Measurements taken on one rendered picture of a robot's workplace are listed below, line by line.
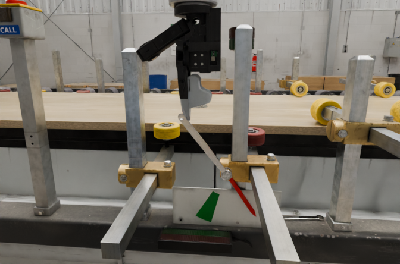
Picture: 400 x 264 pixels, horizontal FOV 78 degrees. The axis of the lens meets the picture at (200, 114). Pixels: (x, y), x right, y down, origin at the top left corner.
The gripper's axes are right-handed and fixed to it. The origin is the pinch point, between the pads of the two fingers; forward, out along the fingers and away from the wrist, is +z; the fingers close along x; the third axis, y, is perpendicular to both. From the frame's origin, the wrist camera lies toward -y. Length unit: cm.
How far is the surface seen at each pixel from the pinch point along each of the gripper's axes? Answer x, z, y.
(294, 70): 115, -3, 54
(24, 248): 9, 42, -49
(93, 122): 27.7, 9.5, -34.8
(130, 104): 6.1, -0.8, -13.5
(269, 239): -17.7, 14.1, 14.2
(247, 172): 5.4, 15.2, 13.5
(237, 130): 6.1, 5.2, 11.1
